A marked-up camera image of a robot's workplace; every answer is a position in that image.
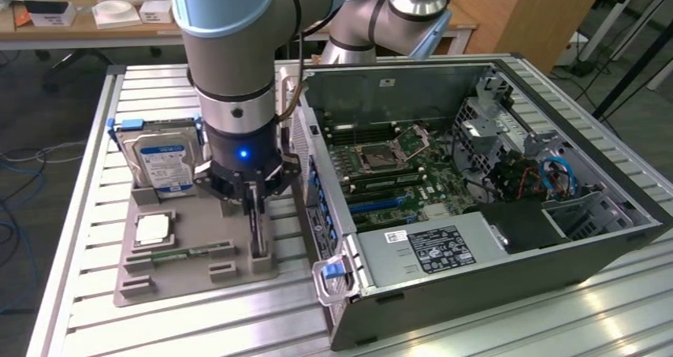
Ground black plastic shroud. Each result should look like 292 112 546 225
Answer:
481 201 570 255

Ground wooden cabinet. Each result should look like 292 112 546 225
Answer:
449 0 611 75

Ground white floor unit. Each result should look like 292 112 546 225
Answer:
554 32 591 73

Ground blue floor cable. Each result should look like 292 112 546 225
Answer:
0 151 52 314

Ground small white labelled box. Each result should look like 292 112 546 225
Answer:
137 0 176 24

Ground beige printed corner bracket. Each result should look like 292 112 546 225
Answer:
276 65 307 132

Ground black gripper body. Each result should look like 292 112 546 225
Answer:
204 121 286 185

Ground black open PC case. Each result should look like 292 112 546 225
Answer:
276 53 665 352

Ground blue expansion slot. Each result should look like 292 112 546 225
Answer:
348 197 402 214

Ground hard disk in blue caddy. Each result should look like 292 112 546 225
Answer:
104 112 211 200

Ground white box with black top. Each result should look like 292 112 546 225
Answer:
24 0 77 28

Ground grey floor cable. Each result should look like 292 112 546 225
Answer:
0 139 85 165

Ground white box with round hollow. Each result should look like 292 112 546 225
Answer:
92 0 144 30

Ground green RAM stick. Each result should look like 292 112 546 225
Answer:
149 243 226 262

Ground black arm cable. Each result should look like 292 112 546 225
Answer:
276 0 308 122

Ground CPU socket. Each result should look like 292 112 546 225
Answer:
356 142 402 169

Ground silver CPU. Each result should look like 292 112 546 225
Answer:
132 215 175 244

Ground wooden desk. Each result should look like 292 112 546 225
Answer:
0 0 481 65

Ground blue wire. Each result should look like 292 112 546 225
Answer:
541 156 581 199

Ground red wire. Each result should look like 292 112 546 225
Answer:
515 166 534 200

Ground perforated metal disk bay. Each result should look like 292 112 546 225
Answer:
450 73 533 173

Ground grey power supply unit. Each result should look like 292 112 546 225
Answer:
355 211 513 288

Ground green motherboard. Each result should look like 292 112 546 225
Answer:
320 110 478 232

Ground metal socket cover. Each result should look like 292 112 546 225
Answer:
392 124 434 162

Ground grey printed parts rack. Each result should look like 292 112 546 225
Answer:
111 183 279 309

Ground black chair base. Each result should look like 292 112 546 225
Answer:
36 48 115 93

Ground graphics card with fan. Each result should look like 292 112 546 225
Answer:
242 182 271 260

